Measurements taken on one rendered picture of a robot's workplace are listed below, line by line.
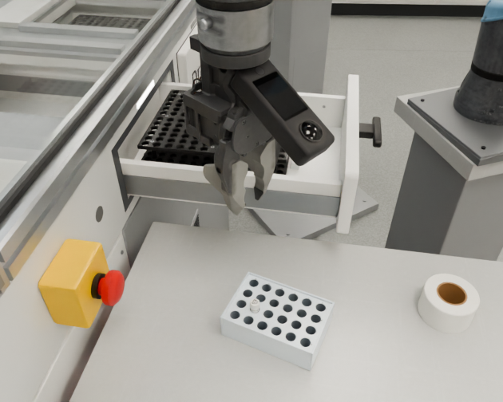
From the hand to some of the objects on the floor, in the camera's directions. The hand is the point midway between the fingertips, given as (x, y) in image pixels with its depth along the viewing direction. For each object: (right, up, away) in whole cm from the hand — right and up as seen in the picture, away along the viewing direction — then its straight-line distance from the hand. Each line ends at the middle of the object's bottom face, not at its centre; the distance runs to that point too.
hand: (251, 201), depth 61 cm
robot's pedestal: (+51, -39, +94) cm, 114 cm away
